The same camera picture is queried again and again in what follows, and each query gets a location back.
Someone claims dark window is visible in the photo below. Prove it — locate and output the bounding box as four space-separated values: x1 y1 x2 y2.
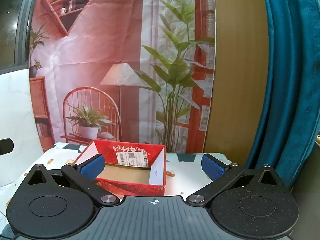
0 0 40 68

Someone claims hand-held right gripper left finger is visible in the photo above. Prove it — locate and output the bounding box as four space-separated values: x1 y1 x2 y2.
25 154 120 207

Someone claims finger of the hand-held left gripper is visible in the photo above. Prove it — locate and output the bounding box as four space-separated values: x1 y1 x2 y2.
0 138 14 155

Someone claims white marble board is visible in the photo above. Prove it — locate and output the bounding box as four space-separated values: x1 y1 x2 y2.
0 67 54 188

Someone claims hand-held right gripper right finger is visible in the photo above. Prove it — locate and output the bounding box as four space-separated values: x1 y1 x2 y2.
186 154 286 207

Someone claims wooden wall panel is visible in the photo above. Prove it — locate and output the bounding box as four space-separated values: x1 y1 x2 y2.
204 0 272 155

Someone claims teal curtain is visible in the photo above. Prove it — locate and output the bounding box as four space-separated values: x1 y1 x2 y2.
246 0 320 193

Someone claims wall poster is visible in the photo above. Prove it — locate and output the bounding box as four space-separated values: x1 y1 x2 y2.
29 0 216 154

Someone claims red strawberry cardboard box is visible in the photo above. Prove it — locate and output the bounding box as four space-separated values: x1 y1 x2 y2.
75 140 167 197

